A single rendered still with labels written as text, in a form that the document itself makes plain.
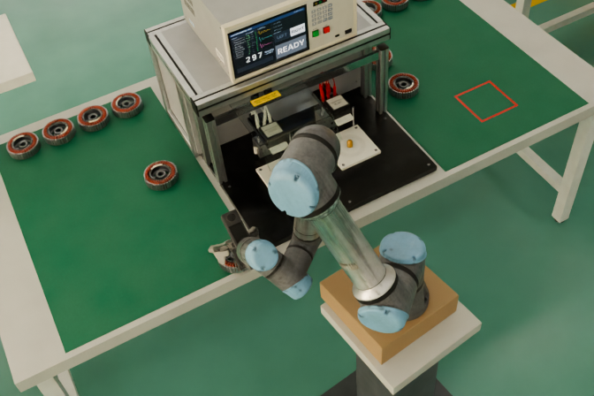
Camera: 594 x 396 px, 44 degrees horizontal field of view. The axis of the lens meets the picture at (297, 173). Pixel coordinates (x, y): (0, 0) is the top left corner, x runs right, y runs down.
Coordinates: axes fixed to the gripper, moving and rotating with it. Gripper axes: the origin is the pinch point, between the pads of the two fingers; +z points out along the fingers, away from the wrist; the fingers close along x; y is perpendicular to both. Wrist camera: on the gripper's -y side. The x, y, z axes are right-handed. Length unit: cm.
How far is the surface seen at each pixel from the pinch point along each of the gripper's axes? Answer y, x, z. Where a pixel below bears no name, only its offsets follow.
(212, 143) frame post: -26.9, 8.2, 13.0
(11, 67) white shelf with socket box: -71, -37, 23
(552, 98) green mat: 5, 126, 10
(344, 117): -18, 53, 15
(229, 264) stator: 7.6, -3.3, 2.1
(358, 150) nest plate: -6, 53, 16
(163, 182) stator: -20.6, -8.0, 31.8
